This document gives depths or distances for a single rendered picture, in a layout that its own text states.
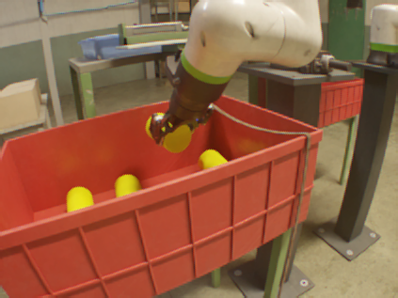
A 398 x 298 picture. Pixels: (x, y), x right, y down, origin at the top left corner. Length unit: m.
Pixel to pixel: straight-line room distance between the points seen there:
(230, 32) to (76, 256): 0.36
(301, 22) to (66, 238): 0.46
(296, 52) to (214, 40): 0.14
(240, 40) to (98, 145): 0.49
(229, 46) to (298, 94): 0.42
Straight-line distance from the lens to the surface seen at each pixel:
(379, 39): 1.21
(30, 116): 2.09
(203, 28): 0.38
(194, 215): 0.42
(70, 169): 0.75
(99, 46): 1.10
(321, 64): 0.72
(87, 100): 1.03
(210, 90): 0.45
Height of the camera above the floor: 1.03
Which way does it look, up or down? 25 degrees down
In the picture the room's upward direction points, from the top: 3 degrees counter-clockwise
